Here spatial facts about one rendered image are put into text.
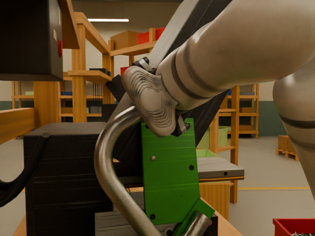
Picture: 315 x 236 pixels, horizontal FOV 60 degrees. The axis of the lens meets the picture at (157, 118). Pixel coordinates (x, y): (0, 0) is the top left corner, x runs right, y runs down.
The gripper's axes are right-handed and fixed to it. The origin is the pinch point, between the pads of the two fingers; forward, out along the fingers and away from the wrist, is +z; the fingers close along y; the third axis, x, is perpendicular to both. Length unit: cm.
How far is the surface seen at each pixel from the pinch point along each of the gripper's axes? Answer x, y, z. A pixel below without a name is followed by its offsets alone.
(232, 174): -18.5, -26.2, 15.0
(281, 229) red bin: -29, -53, 23
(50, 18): 7.2, 18.8, -3.9
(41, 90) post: 0, 32, 81
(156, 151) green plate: -0.6, -8.5, 7.0
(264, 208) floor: -169, -172, 224
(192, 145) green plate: -7.6, -11.7, 5.6
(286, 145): -444, -228, 413
